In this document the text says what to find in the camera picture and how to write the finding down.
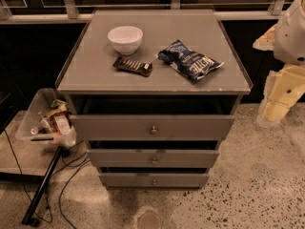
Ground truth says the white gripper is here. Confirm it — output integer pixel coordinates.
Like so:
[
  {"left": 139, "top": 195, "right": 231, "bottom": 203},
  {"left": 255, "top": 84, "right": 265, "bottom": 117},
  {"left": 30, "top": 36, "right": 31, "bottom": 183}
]
[{"left": 253, "top": 26, "right": 305, "bottom": 127}]

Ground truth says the grey top drawer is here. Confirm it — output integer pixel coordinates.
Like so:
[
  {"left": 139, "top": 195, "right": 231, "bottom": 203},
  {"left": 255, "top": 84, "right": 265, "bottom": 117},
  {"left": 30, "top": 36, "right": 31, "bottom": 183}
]
[{"left": 71, "top": 114, "right": 234, "bottom": 141}]

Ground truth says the grey drawer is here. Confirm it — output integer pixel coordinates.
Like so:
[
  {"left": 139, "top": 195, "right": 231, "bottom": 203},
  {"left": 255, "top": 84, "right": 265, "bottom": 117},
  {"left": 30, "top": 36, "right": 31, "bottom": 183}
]
[
  {"left": 71, "top": 114, "right": 234, "bottom": 141},
  {"left": 88, "top": 149, "right": 219, "bottom": 168},
  {"left": 99, "top": 173, "right": 209, "bottom": 188}
]

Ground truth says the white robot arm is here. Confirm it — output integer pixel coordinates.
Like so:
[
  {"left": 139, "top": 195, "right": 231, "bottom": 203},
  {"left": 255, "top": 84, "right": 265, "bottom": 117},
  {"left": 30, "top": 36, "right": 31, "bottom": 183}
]
[{"left": 253, "top": 0, "right": 305, "bottom": 127}]

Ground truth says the grey drawer cabinet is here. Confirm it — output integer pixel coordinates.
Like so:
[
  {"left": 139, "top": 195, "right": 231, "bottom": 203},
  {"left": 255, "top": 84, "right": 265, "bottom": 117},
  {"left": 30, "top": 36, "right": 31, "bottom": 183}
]
[{"left": 56, "top": 10, "right": 252, "bottom": 175}]

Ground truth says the grey bottom drawer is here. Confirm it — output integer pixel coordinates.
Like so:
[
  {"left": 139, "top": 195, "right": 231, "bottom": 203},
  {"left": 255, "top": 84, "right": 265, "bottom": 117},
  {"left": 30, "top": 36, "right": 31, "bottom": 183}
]
[{"left": 99, "top": 173, "right": 209, "bottom": 188}]

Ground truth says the grey middle drawer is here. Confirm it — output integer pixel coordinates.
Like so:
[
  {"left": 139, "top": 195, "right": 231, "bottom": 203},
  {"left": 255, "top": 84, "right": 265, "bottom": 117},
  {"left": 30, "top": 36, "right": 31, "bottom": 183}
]
[{"left": 88, "top": 149, "right": 219, "bottom": 168}]

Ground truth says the blue chip bag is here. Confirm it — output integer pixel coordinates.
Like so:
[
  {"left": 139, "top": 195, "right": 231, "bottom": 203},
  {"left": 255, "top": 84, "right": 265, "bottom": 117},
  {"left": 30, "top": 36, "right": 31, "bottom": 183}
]
[{"left": 157, "top": 40, "right": 223, "bottom": 82}]

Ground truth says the white ceramic bowl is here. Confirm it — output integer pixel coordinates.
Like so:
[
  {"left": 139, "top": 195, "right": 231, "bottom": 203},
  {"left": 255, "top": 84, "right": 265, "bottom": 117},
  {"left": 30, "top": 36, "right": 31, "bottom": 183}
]
[{"left": 108, "top": 26, "right": 143, "bottom": 55}]

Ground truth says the black snack bar wrapper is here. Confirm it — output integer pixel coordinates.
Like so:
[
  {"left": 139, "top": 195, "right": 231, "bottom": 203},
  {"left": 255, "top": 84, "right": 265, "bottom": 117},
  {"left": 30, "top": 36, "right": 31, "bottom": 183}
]
[{"left": 112, "top": 56, "right": 153, "bottom": 77}]

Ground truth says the metal window railing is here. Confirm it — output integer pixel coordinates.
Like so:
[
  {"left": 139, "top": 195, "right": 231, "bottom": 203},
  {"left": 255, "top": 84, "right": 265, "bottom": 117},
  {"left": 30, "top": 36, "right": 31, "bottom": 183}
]
[{"left": 0, "top": 0, "right": 294, "bottom": 24}]

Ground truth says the brown labelled snack package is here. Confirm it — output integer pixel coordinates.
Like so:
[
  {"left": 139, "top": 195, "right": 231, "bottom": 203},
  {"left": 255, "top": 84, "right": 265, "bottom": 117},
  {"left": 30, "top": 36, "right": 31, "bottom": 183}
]
[{"left": 47, "top": 110, "right": 71, "bottom": 135}]

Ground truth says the green snack packet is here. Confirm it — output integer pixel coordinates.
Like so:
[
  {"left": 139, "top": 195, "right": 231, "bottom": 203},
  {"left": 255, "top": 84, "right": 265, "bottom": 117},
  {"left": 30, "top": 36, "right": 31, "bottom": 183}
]
[{"left": 51, "top": 99, "right": 67, "bottom": 109}]

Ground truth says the clear plastic bin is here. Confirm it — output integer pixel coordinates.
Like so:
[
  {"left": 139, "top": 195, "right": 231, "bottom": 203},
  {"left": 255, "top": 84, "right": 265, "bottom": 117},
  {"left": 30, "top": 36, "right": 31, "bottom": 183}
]
[{"left": 15, "top": 88, "right": 77, "bottom": 152}]

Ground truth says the black metal stand leg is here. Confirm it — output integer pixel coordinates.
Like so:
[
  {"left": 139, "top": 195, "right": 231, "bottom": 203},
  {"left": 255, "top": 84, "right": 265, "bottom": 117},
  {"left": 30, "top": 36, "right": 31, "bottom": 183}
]
[{"left": 21, "top": 146, "right": 64, "bottom": 227}]

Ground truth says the black floor cable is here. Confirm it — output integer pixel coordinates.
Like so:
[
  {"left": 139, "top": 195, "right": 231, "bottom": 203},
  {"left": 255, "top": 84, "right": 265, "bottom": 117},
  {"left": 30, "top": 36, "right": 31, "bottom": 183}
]
[{"left": 3, "top": 129, "right": 92, "bottom": 229}]

